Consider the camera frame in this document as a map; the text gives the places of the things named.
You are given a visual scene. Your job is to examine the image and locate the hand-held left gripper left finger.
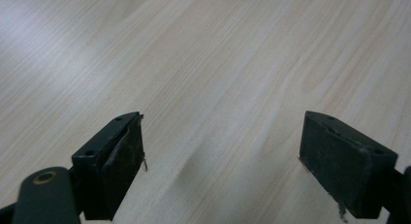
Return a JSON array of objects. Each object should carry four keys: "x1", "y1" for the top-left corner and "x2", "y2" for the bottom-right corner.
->
[{"x1": 71, "y1": 111, "x2": 148, "y2": 222}]

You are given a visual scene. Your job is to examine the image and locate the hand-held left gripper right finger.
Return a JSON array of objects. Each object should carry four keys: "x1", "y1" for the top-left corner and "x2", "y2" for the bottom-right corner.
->
[{"x1": 299, "y1": 110, "x2": 399, "y2": 220}]

